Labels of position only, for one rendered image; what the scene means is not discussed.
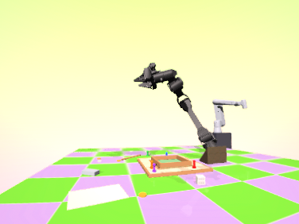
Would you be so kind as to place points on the white die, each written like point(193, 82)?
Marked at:
point(200, 179)

